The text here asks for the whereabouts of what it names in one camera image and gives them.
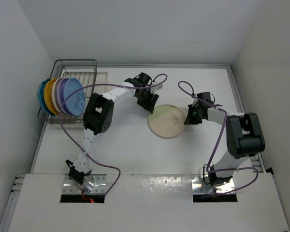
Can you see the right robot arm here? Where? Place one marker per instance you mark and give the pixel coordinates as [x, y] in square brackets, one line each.
[244, 137]

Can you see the cream drip tray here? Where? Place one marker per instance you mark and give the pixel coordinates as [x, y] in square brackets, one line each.
[102, 75]

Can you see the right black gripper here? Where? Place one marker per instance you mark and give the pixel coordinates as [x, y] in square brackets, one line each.
[190, 120]

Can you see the cream bear plate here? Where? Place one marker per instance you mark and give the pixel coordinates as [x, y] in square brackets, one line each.
[54, 95]

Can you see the green and cream plate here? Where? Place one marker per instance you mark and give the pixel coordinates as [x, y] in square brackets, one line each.
[166, 121]

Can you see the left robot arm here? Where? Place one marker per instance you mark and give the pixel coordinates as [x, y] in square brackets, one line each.
[97, 119]

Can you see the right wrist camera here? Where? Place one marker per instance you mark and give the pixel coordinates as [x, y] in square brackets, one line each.
[206, 96]

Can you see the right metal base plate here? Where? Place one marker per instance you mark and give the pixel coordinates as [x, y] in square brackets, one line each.
[199, 187]

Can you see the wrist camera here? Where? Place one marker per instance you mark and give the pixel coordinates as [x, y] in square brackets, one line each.
[206, 96]
[155, 87]

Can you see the light blue plate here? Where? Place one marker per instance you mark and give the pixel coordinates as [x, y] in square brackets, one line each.
[73, 95]

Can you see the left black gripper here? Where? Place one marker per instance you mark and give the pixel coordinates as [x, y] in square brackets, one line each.
[149, 105]

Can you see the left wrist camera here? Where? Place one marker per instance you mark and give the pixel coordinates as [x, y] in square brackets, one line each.
[155, 87]

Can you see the metal base plate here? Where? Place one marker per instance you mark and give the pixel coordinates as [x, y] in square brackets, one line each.
[96, 184]
[199, 187]

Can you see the grey wire dish rack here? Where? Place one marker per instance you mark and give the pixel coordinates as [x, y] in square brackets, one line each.
[85, 70]

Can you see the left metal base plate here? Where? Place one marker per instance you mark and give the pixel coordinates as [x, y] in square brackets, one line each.
[96, 184]

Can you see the purple plate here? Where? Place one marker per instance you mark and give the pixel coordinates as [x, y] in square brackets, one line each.
[59, 95]

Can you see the teal polka dot plate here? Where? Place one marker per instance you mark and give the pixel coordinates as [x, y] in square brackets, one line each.
[40, 96]

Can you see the yellow polka dot plate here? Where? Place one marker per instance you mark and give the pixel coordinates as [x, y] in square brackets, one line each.
[48, 97]

